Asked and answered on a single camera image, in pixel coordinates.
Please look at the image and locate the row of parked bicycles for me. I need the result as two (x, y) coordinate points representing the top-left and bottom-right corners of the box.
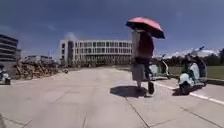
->
(12, 61), (58, 80)

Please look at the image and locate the white multi-storey building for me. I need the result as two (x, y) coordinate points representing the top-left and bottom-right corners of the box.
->
(59, 39), (134, 67)

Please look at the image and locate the row of trees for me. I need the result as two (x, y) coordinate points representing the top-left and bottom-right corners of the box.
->
(165, 48), (224, 67)

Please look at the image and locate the person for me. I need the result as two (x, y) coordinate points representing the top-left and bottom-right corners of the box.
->
(125, 16), (166, 95)

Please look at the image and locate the dark multi-storey building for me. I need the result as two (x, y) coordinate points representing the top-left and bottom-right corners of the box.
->
(0, 33), (22, 62)

